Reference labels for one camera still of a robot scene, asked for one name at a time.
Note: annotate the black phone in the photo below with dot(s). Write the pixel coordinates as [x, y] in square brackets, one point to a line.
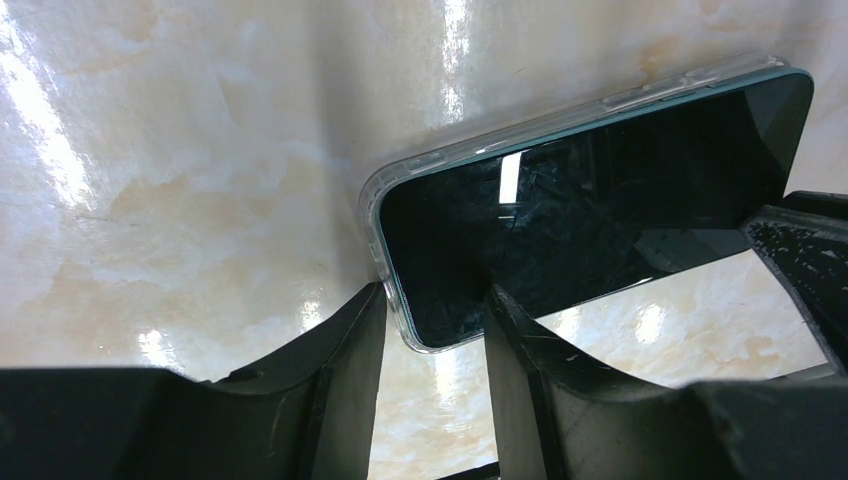
[583, 205]

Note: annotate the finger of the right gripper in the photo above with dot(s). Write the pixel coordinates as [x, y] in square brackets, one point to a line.
[802, 240]

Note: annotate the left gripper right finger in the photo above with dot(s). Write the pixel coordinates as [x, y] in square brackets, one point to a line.
[560, 413]

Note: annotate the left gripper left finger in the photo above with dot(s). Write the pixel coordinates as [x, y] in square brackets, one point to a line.
[304, 411]

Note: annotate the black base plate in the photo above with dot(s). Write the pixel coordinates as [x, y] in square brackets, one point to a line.
[490, 471]

